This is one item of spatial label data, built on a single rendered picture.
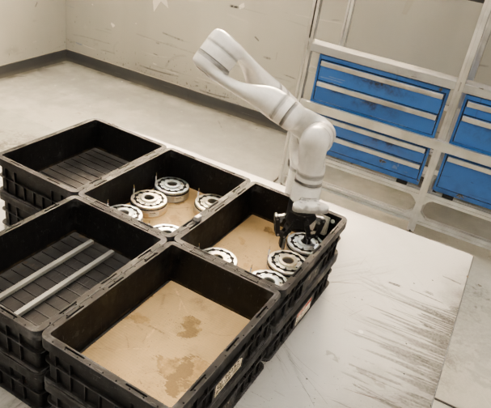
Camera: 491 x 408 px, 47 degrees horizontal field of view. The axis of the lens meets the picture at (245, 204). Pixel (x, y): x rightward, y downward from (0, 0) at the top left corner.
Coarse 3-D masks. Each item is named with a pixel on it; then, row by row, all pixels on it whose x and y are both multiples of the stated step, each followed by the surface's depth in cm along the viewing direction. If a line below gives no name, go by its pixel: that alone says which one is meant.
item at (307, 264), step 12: (240, 192) 157; (276, 192) 160; (228, 204) 151; (204, 216) 143; (336, 216) 153; (192, 228) 138; (336, 228) 148; (180, 240) 133; (324, 240) 141; (204, 252) 130; (312, 252) 136; (228, 264) 127; (312, 264) 135; (252, 276) 125; (300, 276) 129; (276, 288) 122; (288, 288) 124
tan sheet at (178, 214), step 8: (192, 192) 173; (200, 192) 174; (192, 200) 169; (168, 208) 163; (176, 208) 164; (184, 208) 164; (192, 208) 165; (160, 216) 159; (168, 216) 159; (176, 216) 160; (184, 216) 160; (192, 216) 161; (152, 224) 155; (176, 224) 156
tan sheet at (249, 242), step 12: (252, 216) 166; (240, 228) 159; (252, 228) 160; (264, 228) 161; (228, 240) 153; (240, 240) 154; (252, 240) 155; (264, 240) 156; (276, 240) 157; (240, 252) 150; (252, 252) 150; (264, 252) 151; (240, 264) 145; (252, 264) 146; (264, 264) 146
